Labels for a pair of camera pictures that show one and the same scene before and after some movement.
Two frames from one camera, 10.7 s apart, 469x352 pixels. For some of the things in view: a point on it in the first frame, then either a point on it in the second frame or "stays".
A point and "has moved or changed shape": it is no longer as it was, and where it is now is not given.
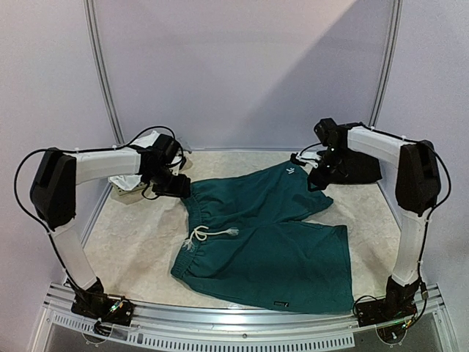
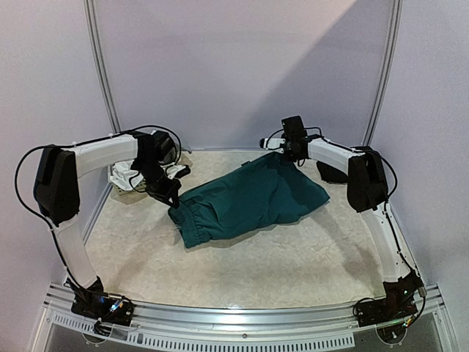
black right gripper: (319, 176) to (290, 153)
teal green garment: (246, 237) has moved or changed shape
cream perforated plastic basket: (121, 191) stays
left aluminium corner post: (92, 20) stays
